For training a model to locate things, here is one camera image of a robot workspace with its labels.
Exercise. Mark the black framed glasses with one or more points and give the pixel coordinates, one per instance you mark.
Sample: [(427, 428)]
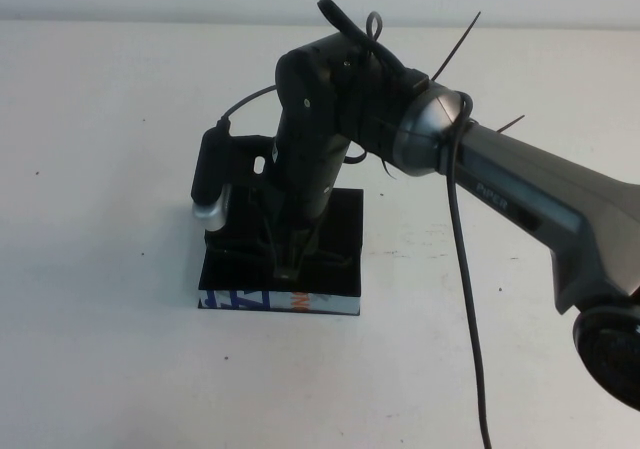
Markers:
[(335, 258)]

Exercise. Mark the long black zip tie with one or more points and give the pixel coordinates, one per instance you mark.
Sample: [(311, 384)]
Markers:
[(457, 46)]

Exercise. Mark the black glasses case printed side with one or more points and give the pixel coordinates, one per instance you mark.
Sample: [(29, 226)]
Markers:
[(345, 229)]

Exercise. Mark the right black Piper robot arm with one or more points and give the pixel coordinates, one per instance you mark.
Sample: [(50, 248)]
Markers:
[(500, 179)]

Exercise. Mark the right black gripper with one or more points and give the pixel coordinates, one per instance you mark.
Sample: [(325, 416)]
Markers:
[(295, 214)]

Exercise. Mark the black silver-tipped wrist camera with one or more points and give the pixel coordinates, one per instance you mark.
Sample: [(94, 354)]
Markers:
[(210, 179)]

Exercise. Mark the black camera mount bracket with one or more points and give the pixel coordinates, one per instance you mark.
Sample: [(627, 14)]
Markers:
[(250, 154)]

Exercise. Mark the short black zip tie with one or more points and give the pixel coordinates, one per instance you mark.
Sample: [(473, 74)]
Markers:
[(511, 123), (389, 170)]

